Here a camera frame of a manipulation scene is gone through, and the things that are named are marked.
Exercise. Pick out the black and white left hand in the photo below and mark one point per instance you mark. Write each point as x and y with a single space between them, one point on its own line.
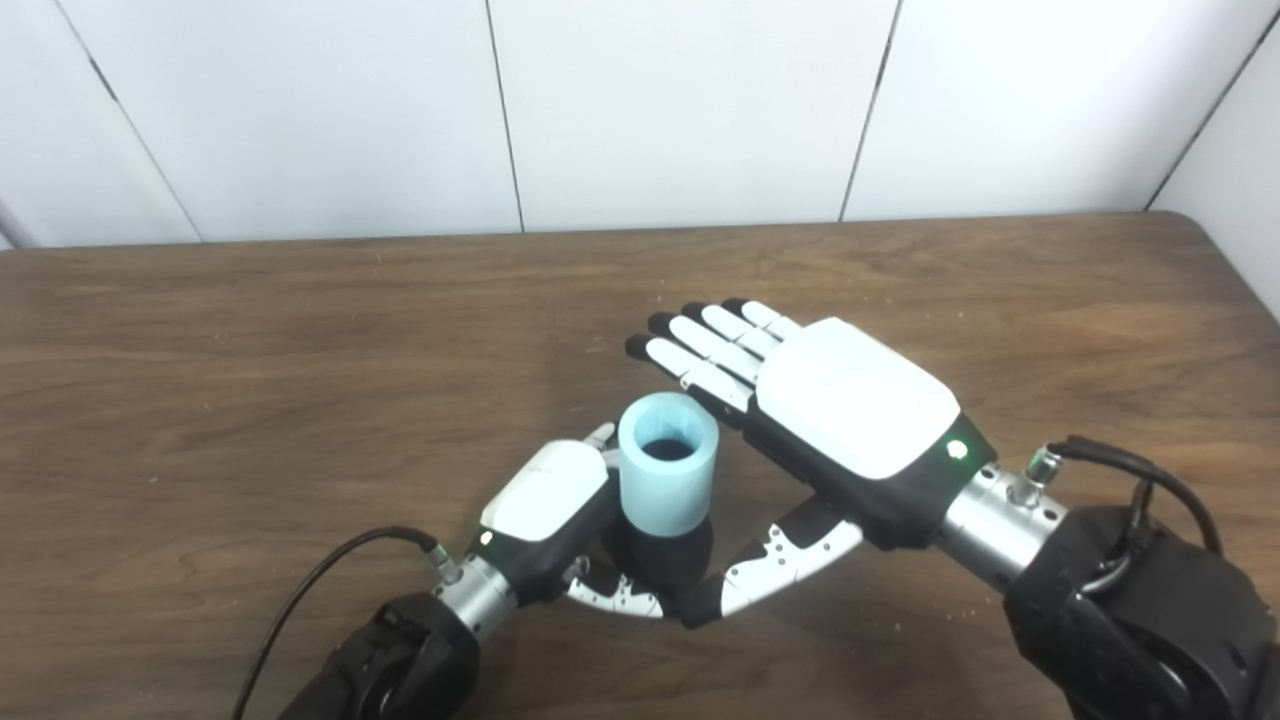
545 490

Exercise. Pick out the black and white right hand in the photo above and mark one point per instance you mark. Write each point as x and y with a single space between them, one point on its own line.
860 400

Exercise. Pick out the light blue cup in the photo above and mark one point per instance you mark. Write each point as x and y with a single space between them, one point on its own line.
665 500

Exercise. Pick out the black nozzle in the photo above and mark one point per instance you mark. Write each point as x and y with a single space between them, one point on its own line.
670 560

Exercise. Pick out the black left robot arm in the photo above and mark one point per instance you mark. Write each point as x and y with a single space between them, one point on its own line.
400 660

